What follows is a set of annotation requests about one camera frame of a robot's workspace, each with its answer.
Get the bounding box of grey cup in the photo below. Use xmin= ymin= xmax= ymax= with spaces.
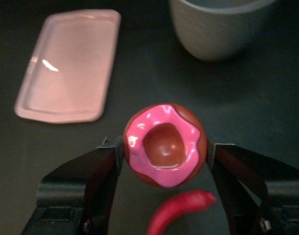
xmin=168 ymin=0 xmax=279 ymax=62

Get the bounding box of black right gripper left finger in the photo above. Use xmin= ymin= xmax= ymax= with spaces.
xmin=20 ymin=136 xmax=127 ymax=235

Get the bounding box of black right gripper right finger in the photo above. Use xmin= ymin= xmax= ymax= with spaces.
xmin=205 ymin=139 xmax=299 ymax=235

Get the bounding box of pink frosted toy donut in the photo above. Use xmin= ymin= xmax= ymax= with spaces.
xmin=123 ymin=103 xmax=209 ymax=189

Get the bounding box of pink rectangular plate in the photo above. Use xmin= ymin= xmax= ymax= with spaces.
xmin=12 ymin=8 xmax=123 ymax=125

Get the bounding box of red toy chili pepper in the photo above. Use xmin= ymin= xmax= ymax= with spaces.
xmin=145 ymin=188 xmax=217 ymax=235

